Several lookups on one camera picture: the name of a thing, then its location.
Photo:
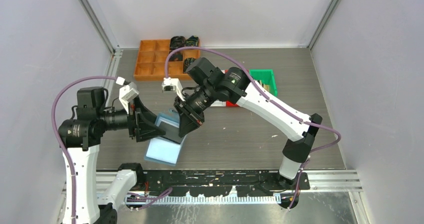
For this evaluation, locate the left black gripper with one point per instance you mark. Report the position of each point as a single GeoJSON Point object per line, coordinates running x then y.
{"type": "Point", "coordinates": [141, 122]}

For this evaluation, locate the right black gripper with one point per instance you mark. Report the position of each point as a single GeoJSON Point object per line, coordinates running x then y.
{"type": "Point", "coordinates": [189, 119]}

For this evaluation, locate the dark grey credit card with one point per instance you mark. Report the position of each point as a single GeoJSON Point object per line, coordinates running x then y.
{"type": "Point", "coordinates": [171, 133]}

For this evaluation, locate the blue leather card holder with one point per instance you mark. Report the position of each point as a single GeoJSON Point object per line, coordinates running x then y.
{"type": "Point", "coordinates": [160, 150]}

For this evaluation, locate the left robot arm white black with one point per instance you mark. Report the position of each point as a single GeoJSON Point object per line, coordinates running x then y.
{"type": "Point", "coordinates": [81, 136]}

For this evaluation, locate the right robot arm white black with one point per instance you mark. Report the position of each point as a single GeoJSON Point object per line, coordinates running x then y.
{"type": "Point", "coordinates": [299, 128]}

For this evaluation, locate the gold cards stack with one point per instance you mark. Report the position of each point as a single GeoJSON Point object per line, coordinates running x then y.
{"type": "Point", "coordinates": [265, 86]}

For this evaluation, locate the white plastic bin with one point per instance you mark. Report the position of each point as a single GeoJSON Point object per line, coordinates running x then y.
{"type": "Point", "coordinates": [219, 104]}

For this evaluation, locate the red plastic bin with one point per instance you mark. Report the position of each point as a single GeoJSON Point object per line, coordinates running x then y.
{"type": "Point", "coordinates": [234, 81]}

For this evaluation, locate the rolled dark belt middle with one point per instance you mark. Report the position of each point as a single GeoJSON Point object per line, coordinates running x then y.
{"type": "Point", "coordinates": [176, 57]}

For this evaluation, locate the orange wooden compartment tray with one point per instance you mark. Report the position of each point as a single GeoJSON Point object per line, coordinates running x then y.
{"type": "Point", "coordinates": [151, 57]}

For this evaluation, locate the rolled dark belt top left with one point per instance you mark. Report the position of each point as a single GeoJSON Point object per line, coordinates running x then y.
{"type": "Point", "coordinates": [177, 42]}

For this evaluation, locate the rolled dark belt top right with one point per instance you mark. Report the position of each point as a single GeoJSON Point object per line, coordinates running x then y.
{"type": "Point", "coordinates": [192, 41]}

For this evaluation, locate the green plastic bin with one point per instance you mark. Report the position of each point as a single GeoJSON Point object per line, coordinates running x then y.
{"type": "Point", "coordinates": [267, 76]}

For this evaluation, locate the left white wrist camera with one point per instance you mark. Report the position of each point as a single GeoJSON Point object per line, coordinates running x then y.
{"type": "Point", "coordinates": [127, 93]}

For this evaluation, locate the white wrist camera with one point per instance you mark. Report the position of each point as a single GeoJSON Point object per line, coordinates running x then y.
{"type": "Point", "coordinates": [173, 85]}
{"type": "Point", "coordinates": [127, 93]}

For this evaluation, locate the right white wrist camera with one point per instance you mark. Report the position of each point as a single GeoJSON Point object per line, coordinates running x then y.
{"type": "Point", "coordinates": [173, 85]}

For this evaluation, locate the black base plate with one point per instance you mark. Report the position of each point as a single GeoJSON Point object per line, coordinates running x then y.
{"type": "Point", "coordinates": [219, 183]}

